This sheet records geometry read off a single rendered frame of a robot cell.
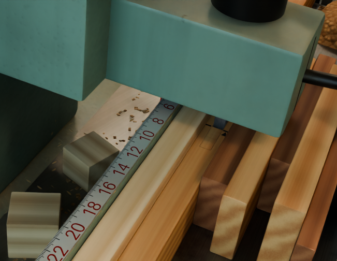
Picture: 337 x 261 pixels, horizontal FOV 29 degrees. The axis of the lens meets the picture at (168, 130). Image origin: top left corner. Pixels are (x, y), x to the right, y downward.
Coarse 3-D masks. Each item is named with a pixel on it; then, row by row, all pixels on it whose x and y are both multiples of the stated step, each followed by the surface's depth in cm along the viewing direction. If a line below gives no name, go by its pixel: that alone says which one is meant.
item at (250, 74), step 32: (128, 0) 44; (160, 0) 44; (192, 0) 44; (128, 32) 45; (160, 32) 44; (192, 32) 43; (224, 32) 42; (256, 32) 42; (288, 32) 43; (320, 32) 46; (128, 64) 46; (160, 64) 45; (192, 64) 44; (224, 64) 43; (256, 64) 42; (288, 64) 41; (160, 96) 47; (192, 96) 46; (224, 96) 45; (256, 96) 44; (288, 96) 43; (256, 128) 45
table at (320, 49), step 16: (320, 48) 69; (336, 64) 66; (256, 208) 49; (336, 208) 50; (192, 224) 47; (256, 224) 47; (336, 224) 48; (192, 240) 45; (208, 240) 46; (256, 240) 46; (320, 240) 47; (336, 240) 47; (176, 256) 44; (192, 256) 44; (208, 256) 44; (240, 256) 45; (256, 256) 45; (320, 256) 46; (336, 256) 46
